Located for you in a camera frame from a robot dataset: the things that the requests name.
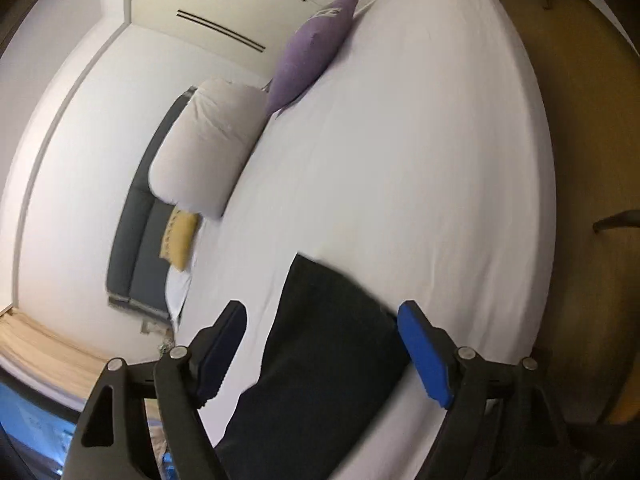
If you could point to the rolled white duvet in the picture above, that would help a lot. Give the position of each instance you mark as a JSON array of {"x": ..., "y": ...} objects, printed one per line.
[{"x": 205, "y": 150}]

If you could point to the yellow cushion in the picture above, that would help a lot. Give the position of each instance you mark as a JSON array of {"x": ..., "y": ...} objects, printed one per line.
[{"x": 180, "y": 237}]

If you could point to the black pants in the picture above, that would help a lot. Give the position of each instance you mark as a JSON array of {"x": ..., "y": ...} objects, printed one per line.
[{"x": 320, "y": 360}]

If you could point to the black-framed window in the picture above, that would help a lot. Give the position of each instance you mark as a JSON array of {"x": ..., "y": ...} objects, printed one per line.
[{"x": 30, "y": 420}]

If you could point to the grey padded headboard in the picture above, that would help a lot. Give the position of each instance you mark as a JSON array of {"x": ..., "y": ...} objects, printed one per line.
[{"x": 140, "y": 250}]

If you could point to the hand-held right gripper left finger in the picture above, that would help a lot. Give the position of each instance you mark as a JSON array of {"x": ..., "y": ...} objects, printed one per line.
[{"x": 222, "y": 350}]

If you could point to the white pillow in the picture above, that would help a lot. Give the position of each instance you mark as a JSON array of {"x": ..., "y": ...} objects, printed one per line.
[{"x": 177, "y": 290}]

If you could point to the beige curtain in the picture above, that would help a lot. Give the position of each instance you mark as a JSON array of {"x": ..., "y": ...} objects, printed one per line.
[{"x": 45, "y": 350}]

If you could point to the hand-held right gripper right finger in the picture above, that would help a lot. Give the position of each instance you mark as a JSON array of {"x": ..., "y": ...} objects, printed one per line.
[{"x": 425, "y": 355}]

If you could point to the purple cushion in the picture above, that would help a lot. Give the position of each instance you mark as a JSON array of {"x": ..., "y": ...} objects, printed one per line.
[{"x": 310, "y": 55}]

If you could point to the bed with white sheet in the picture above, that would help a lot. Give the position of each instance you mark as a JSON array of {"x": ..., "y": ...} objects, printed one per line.
[{"x": 400, "y": 160}]

